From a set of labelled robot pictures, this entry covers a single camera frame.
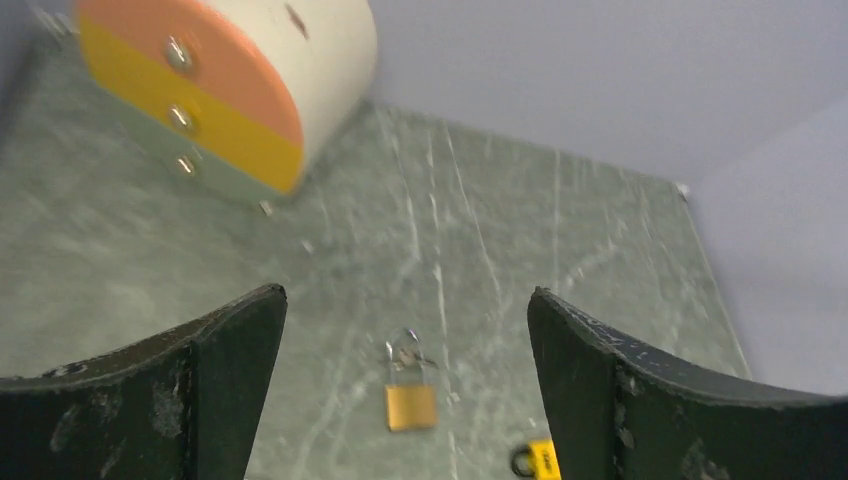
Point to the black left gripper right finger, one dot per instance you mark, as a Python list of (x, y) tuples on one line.
[(618, 408)]

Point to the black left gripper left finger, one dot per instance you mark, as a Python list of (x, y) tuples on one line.
[(182, 404)]

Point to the yellow padlock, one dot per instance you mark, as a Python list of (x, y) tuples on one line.
[(536, 460)]

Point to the small brass padlock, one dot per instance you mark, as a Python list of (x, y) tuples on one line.
[(410, 397)]

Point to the round cream drawer cabinet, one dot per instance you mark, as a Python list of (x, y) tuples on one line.
[(240, 95)]

